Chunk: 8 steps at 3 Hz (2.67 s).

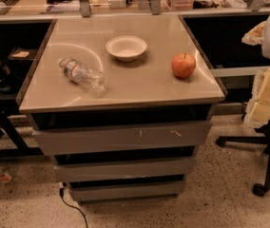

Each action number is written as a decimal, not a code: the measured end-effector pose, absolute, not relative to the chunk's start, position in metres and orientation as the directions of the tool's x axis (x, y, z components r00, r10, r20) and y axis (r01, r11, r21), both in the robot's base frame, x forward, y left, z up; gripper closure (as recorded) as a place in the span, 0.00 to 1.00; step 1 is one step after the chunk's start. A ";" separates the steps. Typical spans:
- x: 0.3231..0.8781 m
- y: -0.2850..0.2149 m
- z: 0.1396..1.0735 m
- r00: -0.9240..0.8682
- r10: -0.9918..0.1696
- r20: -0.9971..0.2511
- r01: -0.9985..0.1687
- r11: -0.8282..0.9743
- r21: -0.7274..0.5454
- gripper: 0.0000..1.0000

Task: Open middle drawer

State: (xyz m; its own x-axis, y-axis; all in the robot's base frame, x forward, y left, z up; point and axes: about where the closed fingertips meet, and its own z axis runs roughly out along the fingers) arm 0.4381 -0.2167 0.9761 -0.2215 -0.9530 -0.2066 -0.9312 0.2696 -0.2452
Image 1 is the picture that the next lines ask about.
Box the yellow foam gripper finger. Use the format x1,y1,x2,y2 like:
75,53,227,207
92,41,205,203
243,67,270,128

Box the grey drawer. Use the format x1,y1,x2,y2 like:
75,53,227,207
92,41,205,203
54,157,195,182
33,121,211,155
69,180,185,202

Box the grey top drawer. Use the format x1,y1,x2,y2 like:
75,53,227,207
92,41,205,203
33,121,211,155

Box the grey drawer cabinet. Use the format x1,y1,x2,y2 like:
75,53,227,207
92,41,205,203
20,15,225,191

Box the grey bottom drawer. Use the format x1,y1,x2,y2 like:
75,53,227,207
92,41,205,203
69,180,185,202

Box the red apple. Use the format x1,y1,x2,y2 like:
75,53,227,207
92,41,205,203
171,52,196,79

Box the white paper bowl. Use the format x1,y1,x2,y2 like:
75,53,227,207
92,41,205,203
106,36,147,62

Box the clear plastic water bottle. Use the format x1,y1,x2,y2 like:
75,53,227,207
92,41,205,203
58,57,107,96

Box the small bottle on floor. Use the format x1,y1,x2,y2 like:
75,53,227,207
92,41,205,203
0,165,12,183

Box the black power cable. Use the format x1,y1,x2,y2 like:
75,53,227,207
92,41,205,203
58,187,89,228

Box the black desk frame left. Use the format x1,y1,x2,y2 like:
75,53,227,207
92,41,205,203
0,31,44,173

